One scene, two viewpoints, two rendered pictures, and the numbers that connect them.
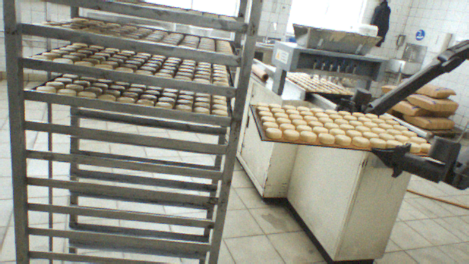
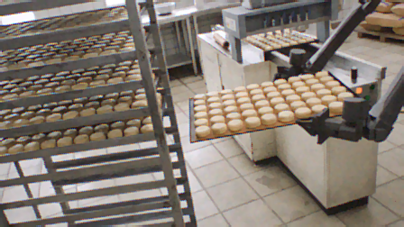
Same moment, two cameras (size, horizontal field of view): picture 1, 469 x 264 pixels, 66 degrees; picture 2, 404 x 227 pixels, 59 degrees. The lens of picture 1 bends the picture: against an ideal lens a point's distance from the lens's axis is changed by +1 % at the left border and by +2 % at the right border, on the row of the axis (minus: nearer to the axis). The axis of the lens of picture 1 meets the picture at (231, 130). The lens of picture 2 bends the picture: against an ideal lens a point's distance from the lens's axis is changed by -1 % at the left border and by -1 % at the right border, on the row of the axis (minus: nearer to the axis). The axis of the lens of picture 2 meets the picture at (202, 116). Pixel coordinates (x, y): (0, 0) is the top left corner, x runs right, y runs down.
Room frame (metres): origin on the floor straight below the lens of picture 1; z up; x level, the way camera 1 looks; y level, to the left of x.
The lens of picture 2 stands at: (-0.01, -0.28, 1.56)
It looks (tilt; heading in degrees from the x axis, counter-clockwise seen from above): 24 degrees down; 7
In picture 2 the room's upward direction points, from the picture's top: 9 degrees counter-clockwise
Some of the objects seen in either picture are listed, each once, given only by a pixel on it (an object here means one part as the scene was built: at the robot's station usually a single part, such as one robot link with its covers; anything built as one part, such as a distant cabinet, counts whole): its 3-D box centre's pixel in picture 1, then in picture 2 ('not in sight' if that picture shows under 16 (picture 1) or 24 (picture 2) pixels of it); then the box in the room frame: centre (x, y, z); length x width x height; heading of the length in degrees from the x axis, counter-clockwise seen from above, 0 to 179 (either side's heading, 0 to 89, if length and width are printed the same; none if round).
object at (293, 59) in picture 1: (325, 73); (280, 27); (2.61, -0.60, 1.01); 0.72 x 0.33 x 0.34; 108
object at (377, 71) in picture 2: (330, 89); (291, 39); (2.76, -0.70, 0.87); 2.01 x 0.03 x 0.07; 18
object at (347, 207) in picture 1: (342, 177); (319, 125); (2.13, -0.75, 0.45); 0.70 x 0.34 x 0.90; 18
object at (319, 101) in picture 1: (295, 86); (256, 47); (2.67, -0.42, 0.87); 2.01 x 0.03 x 0.07; 18
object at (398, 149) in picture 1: (386, 151); (308, 121); (1.05, -0.48, 1.03); 0.09 x 0.07 x 0.07; 51
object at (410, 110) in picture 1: (404, 105); (392, 18); (5.52, -2.58, 0.32); 0.72 x 0.42 x 0.17; 28
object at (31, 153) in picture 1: (128, 163); (85, 192); (0.99, 0.30, 0.87); 0.64 x 0.03 x 0.03; 96
